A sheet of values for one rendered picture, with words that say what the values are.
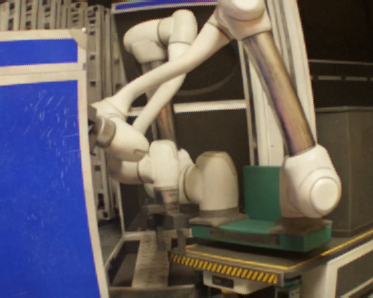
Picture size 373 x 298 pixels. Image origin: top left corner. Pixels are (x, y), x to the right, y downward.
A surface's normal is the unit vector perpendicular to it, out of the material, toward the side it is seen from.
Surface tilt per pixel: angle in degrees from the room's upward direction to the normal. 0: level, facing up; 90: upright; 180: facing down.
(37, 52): 90
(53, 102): 90
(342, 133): 90
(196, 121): 90
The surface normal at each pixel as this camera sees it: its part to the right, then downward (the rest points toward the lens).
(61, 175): 0.70, -0.02
